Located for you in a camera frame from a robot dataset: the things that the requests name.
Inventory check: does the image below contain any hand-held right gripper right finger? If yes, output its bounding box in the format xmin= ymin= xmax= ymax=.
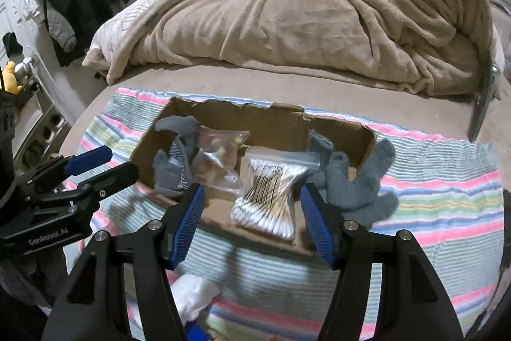
xmin=300 ymin=184 xmax=466 ymax=341

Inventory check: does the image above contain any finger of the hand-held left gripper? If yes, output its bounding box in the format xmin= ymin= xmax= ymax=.
xmin=60 ymin=162 xmax=140 ymax=212
xmin=16 ymin=146 xmax=113 ymax=192

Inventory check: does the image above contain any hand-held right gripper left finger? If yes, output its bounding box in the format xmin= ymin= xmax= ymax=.
xmin=40 ymin=183 xmax=206 ymax=341

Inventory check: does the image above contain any clear bag of cotton swabs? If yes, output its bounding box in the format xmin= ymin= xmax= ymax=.
xmin=229 ymin=147 xmax=321 ymax=243

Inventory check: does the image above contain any brown cardboard box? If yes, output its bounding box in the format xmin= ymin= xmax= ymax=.
xmin=131 ymin=97 xmax=378 ymax=257

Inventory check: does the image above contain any grey dotted sock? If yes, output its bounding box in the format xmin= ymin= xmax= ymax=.
xmin=153 ymin=116 xmax=200 ymax=200

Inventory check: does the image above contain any grey fuzzy sock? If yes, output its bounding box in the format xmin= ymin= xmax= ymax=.
xmin=325 ymin=138 xmax=400 ymax=225
xmin=307 ymin=130 xmax=341 ymax=188

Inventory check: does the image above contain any white shelf unit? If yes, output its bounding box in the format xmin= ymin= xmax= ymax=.
xmin=11 ymin=55 xmax=66 ymax=162

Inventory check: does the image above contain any clear bag of small items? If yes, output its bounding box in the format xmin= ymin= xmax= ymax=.
xmin=191 ymin=127 xmax=251 ymax=193

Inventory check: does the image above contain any white cloth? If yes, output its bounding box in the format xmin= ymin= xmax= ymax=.
xmin=170 ymin=274 xmax=223 ymax=324

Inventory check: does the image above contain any blue object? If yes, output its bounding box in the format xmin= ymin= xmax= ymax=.
xmin=186 ymin=319 xmax=219 ymax=341

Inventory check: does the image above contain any yellow plush toy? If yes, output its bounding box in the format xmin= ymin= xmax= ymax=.
xmin=1 ymin=61 xmax=23 ymax=95

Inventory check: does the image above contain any striped pastel blanket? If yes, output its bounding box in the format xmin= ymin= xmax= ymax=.
xmin=64 ymin=86 xmax=504 ymax=341

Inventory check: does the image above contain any grey hanging garment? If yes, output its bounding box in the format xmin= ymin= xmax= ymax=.
xmin=47 ymin=4 xmax=78 ymax=53

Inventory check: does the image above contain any white pillow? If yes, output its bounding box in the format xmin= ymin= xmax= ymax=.
xmin=90 ymin=0 xmax=193 ymax=63

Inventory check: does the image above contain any black hanging sock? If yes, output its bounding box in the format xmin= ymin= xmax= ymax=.
xmin=2 ymin=32 xmax=25 ymax=57

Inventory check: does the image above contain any bed with brown sheet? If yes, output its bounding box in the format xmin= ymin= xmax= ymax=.
xmin=60 ymin=0 xmax=511 ymax=174

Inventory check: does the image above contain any beige fleece blanket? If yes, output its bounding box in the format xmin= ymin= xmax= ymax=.
xmin=82 ymin=0 xmax=495 ymax=97

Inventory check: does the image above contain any metal bed frame bar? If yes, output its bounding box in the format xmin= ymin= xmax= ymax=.
xmin=467 ymin=45 xmax=502 ymax=143

